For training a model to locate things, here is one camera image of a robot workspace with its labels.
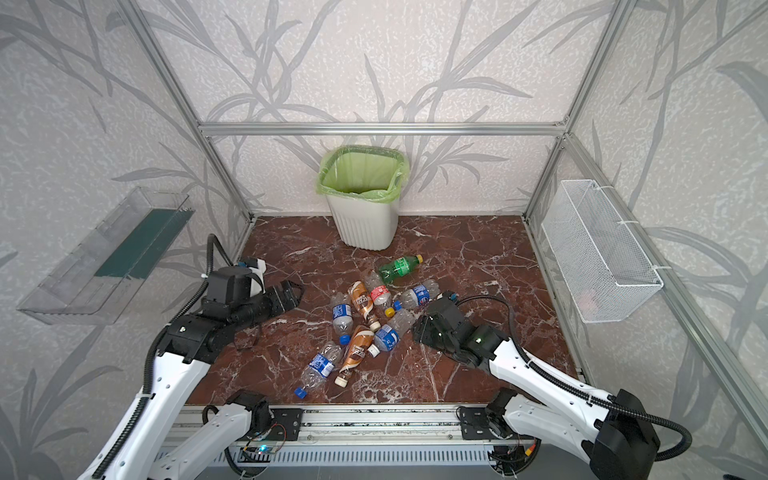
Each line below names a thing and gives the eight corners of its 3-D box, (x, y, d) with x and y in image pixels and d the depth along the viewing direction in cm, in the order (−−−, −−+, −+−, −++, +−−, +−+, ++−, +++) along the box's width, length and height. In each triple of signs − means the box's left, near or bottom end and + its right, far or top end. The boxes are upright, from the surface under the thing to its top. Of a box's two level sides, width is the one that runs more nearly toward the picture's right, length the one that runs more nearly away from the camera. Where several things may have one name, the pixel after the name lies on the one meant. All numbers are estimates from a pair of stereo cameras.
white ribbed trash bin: (341, 257, 109) (326, 199, 87) (344, 247, 112) (330, 189, 90) (391, 262, 108) (388, 205, 86) (392, 252, 111) (390, 194, 89)
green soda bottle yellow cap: (383, 285, 102) (382, 277, 97) (377, 273, 105) (376, 264, 101) (424, 269, 106) (424, 260, 102) (416, 257, 109) (417, 248, 105)
